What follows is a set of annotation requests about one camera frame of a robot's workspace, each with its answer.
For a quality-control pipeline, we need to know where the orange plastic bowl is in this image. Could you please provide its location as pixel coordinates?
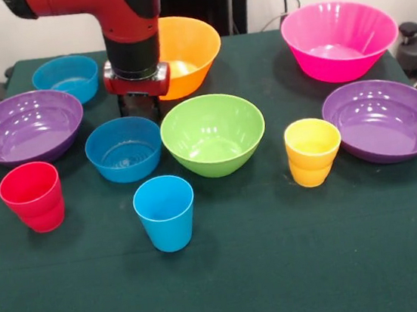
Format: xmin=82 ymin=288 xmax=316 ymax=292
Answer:
xmin=149 ymin=11 xmax=228 ymax=102

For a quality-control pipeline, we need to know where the pink plastic bowl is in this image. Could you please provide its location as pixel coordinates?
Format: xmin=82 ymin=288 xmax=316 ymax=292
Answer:
xmin=277 ymin=0 xmax=405 ymax=90

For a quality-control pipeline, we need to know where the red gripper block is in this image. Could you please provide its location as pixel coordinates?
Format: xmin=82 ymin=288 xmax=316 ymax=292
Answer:
xmin=100 ymin=53 xmax=177 ymax=129

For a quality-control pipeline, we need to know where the green plastic bowl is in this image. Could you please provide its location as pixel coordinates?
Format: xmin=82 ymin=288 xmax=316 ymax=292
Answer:
xmin=156 ymin=87 xmax=272 ymax=184

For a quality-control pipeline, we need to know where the purple plastic bowl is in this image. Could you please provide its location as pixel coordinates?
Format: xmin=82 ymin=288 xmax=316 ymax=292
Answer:
xmin=0 ymin=84 xmax=90 ymax=169
xmin=318 ymin=73 xmax=417 ymax=171

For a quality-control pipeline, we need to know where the red plastic cup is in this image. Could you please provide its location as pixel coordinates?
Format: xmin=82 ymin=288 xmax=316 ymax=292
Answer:
xmin=0 ymin=158 xmax=68 ymax=238

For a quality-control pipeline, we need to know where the dark green tablecloth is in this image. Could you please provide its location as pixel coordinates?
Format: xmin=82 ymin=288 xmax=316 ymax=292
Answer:
xmin=0 ymin=10 xmax=417 ymax=312

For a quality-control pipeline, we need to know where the yellow plastic cup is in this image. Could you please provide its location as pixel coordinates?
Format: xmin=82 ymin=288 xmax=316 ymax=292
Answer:
xmin=282 ymin=114 xmax=348 ymax=191

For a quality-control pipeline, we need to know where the small blue plastic bowl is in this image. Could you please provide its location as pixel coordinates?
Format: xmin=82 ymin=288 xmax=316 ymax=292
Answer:
xmin=29 ymin=51 xmax=103 ymax=110
xmin=81 ymin=112 xmax=167 ymax=188

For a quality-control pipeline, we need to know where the blue plastic cup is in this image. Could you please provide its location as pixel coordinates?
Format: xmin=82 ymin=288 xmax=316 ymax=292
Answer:
xmin=130 ymin=171 xmax=202 ymax=256

